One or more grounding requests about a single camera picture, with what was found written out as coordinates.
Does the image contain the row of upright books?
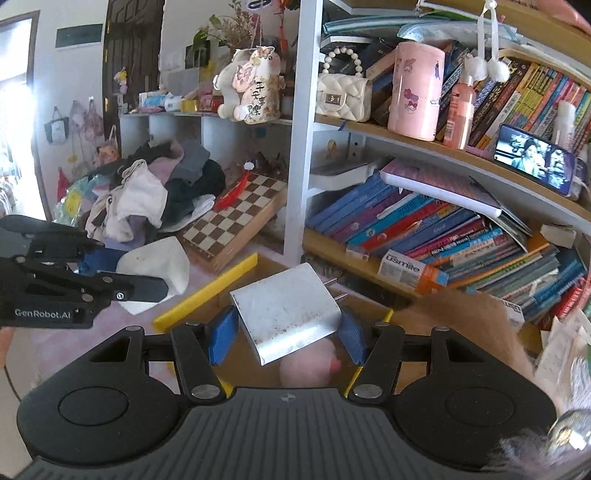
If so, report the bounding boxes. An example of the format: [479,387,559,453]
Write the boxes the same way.
[434,41,591,155]

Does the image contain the white quilted handbag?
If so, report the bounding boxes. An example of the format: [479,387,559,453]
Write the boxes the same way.
[316,48,374,123]

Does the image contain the white charger plug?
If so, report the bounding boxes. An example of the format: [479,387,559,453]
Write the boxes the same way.
[230,263,348,366]

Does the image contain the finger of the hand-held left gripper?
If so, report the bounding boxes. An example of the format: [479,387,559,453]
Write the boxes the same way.
[76,272,170,306]
[0,215,106,274]

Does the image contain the grey tote bag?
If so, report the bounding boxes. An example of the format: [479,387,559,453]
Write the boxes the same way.
[44,107,70,145]

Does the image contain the green potted plant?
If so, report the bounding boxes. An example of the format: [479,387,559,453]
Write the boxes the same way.
[191,0,259,61]

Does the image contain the white and orange carton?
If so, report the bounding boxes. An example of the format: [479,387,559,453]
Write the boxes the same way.
[376,249,450,294]

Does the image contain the small white box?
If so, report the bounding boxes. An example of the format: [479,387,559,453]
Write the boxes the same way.
[540,224,578,248]

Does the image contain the pile of clothes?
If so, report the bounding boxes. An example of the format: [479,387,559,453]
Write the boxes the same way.
[55,141,227,252]

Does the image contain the thick white book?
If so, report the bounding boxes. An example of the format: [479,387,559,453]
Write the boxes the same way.
[309,159,384,191]

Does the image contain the pink plush ball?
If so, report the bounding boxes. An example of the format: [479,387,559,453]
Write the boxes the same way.
[279,348,345,387]

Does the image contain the orange furry plush toy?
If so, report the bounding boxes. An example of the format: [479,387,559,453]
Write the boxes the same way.
[396,288,539,386]

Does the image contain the white bookshelf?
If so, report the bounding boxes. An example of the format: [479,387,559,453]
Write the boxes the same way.
[283,0,591,268]

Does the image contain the pink pump bottle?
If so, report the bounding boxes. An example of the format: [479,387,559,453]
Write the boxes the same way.
[443,74,478,149]

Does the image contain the red plastic toy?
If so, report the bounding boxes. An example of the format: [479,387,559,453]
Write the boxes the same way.
[215,172,254,212]

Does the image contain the white plush rabbit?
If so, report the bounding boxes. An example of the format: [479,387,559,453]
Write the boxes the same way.
[215,45,283,125]

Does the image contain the low white shelf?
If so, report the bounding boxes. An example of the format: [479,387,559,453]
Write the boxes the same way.
[119,111,294,163]

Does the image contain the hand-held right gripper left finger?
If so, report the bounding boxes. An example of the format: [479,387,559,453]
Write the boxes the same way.
[87,305,241,403]

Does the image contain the smartphone with lit screen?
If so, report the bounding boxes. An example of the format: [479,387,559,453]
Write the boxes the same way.
[493,124,578,197]

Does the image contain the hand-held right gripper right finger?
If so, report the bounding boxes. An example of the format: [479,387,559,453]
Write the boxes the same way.
[339,308,485,402]

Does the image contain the stack of colourful books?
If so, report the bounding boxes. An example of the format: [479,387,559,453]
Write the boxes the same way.
[305,175,589,324]

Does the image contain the loose white papers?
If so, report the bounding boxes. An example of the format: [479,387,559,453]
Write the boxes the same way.
[536,309,591,407]

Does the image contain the wooden chessboard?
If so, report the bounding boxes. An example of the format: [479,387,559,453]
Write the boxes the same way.
[178,171,288,274]

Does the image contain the dark wooden door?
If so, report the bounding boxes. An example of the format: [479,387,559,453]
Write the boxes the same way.
[102,0,166,139]

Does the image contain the white cloth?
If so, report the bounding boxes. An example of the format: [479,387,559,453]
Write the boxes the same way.
[115,237,190,316]

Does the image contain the pink hanging bags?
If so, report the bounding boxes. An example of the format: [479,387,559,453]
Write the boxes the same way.
[69,99,105,139]

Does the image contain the pink cartoon cylinder container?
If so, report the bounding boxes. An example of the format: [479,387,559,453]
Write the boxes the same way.
[387,41,446,142]

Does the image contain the pink patterned notebook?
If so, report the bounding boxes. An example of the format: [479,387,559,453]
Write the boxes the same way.
[379,157,532,236]

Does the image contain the cardboard box with yellow edges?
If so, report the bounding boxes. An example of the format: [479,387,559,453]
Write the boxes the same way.
[154,253,402,400]

